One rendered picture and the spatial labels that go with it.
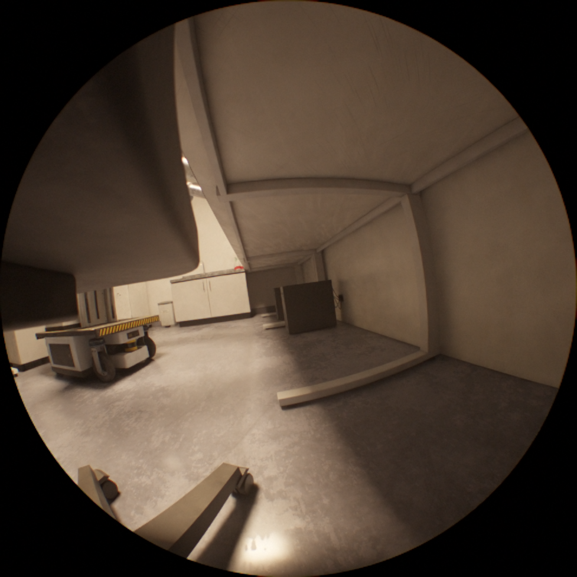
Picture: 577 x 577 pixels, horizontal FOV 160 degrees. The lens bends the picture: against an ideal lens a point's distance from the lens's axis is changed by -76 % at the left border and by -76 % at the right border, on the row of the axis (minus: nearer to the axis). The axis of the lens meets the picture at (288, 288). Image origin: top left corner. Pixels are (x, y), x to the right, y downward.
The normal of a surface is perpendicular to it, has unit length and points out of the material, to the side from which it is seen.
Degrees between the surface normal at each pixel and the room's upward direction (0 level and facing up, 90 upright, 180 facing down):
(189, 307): 90
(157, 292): 90
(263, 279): 90
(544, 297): 90
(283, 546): 0
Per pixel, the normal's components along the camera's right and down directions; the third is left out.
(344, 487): -0.14, -0.99
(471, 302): -0.98, 0.14
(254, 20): 0.14, 0.99
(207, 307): 0.15, -0.01
